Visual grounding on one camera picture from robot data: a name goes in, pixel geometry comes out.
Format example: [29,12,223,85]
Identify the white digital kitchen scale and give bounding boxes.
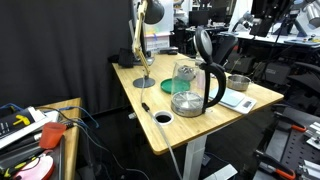
[209,87,258,115]

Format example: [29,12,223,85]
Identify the blue cable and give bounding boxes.
[0,103,101,130]

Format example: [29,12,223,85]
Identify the white table foot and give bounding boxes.
[203,163,239,180]

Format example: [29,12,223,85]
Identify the black curtain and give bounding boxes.
[0,0,135,115]

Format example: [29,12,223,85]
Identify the orange handled clamp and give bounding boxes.
[254,149,297,180]
[273,111,308,134]

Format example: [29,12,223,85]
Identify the steel bowl with handles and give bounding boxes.
[226,74,252,92]

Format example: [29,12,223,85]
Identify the black book yellow print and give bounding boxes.
[0,107,47,142]

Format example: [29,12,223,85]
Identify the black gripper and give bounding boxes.
[249,0,292,38]

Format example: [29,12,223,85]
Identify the glass kettle black handle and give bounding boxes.
[170,25,228,118]

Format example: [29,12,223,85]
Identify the red plastic cup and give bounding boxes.
[39,121,68,150]

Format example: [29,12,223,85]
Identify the pink round object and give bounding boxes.
[13,154,55,180]

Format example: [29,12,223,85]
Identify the black office chair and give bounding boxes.
[211,33,240,66]

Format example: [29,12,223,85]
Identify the white measuring cup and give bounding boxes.
[153,110,175,126]

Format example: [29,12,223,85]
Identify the white table leg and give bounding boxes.
[182,134,208,180]

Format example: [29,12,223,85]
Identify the small black box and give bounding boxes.
[118,47,135,69]

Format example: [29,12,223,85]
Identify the black computer monitor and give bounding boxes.
[188,9,210,28]

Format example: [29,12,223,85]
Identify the pink plastic cup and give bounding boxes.
[195,70,208,93]

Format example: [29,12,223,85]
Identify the grey lamp power cable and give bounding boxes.
[139,75,184,180]

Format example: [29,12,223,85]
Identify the black stapler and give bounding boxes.
[159,46,179,56]

